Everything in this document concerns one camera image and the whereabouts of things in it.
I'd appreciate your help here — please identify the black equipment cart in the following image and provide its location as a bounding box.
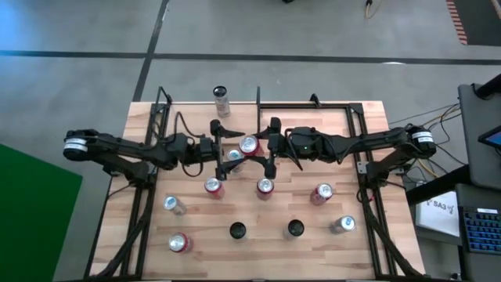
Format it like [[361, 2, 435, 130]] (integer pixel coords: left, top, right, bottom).
[[405, 164, 501, 282]]

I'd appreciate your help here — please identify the red soda can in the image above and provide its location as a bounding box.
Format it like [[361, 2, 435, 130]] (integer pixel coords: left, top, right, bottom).
[[168, 232, 194, 254]]

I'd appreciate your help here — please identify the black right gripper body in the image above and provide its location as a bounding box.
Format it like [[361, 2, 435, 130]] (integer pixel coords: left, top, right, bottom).
[[264, 116, 328, 179]]

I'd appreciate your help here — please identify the blue backlit keyboard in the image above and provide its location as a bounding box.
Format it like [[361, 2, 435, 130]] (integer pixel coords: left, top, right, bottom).
[[460, 206, 501, 255]]

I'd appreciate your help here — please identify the green floor mat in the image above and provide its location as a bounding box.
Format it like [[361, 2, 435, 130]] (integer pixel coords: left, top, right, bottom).
[[0, 143, 84, 282]]

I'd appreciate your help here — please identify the black mat striped edge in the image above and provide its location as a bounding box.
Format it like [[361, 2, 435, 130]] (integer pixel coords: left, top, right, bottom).
[[445, 0, 501, 47]]

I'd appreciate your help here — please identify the Celsius Peach Vibe can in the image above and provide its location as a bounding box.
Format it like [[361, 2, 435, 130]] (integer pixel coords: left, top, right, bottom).
[[229, 221, 248, 240], [282, 219, 305, 241], [212, 85, 232, 118]]

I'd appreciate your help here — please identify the white paper sign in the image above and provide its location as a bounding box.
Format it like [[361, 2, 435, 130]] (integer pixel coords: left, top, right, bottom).
[[414, 190, 462, 238]]

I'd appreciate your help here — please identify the black aluminium table frame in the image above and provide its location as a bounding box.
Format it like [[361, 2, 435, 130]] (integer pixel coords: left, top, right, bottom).
[[88, 100, 426, 280]]

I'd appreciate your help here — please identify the slim silver beverage can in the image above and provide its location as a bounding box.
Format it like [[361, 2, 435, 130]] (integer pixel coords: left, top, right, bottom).
[[329, 215, 357, 236], [226, 147, 246, 175], [162, 194, 188, 217]]

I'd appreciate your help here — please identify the yellow cable with plug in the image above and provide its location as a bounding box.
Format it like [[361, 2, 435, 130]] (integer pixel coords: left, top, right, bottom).
[[363, 0, 387, 20]]

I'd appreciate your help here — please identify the Coca-Cola Star Wars can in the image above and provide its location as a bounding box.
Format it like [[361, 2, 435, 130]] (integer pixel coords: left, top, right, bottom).
[[309, 182, 335, 207]]

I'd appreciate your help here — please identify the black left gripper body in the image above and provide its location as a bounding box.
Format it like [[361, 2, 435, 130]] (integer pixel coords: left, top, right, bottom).
[[197, 119, 228, 182]]

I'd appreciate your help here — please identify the tablet with blue screen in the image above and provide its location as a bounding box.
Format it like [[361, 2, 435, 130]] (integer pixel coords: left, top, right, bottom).
[[477, 124, 501, 150]]

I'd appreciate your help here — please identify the red Fanta can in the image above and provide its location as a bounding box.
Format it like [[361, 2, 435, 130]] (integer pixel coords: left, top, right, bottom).
[[203, 176, 226, 201]]

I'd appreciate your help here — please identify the black camera cable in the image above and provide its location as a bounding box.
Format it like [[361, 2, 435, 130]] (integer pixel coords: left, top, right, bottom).
[[282, 127, 305, 172], [173, 110, 205, 178]]

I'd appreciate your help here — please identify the Coca-Cola can black script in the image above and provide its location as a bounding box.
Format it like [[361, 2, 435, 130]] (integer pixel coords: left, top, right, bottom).
[[255, 177, 276, 201]]

